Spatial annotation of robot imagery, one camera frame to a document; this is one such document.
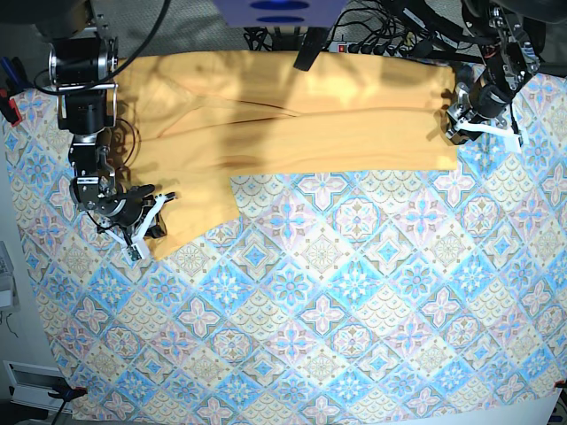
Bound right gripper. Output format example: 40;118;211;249
95;184;176;242

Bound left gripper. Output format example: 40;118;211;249
445;81;514;144

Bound yellow T-shirt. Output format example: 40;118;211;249
117;50;456;259

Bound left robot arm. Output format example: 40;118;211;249
392;1;540;145

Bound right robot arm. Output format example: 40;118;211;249
37;1;175;245

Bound blue patterned tablecloth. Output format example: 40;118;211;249
1;75;566;424

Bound black clamp on table edge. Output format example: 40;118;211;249
293;27;330;72

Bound red clamp left edge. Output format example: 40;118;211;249
0;89;22;127

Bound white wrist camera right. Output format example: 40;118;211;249
121;240;150;264

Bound tangled black cables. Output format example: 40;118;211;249
241;0;426;58

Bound white power strip red switch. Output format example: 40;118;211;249
328;41;408;58

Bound aluminium rail with clamp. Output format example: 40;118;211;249
3;360;86;413

